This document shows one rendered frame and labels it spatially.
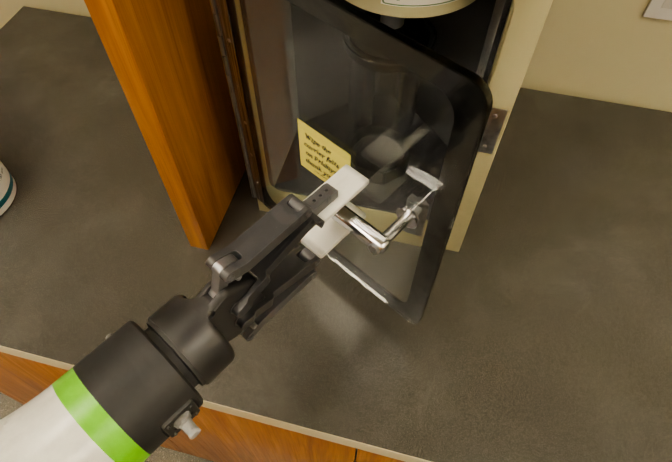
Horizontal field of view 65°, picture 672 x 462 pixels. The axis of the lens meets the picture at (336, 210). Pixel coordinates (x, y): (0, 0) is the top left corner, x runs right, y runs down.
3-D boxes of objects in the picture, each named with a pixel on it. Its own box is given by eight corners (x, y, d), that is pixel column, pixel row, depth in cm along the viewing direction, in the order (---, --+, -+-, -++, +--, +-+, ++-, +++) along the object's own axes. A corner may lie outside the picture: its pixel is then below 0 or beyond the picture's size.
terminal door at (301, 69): (261, 196, 80) (208, -72, 47) (420, 324, 68) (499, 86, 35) (257, 199, 79) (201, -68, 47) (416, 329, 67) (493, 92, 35)
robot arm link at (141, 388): (49, 343, 39) (95, 381, 47) (142, 457, 35) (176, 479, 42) (118, 290, 42) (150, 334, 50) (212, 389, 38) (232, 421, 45)
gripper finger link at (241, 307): (212, 292, 47) (205, 288, 45) (295, 200, 49) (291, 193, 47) (241, 319, 45) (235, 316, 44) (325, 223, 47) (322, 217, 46)
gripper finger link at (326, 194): (289, 221, 48) (286, 202, 45) (326, 188, 50) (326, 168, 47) (300, 230, 47) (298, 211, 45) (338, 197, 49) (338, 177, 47)
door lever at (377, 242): (346, 180, 56) (347, 164, 54) (416, 231, 52) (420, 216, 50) (311, 210, 54) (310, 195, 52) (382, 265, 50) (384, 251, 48)
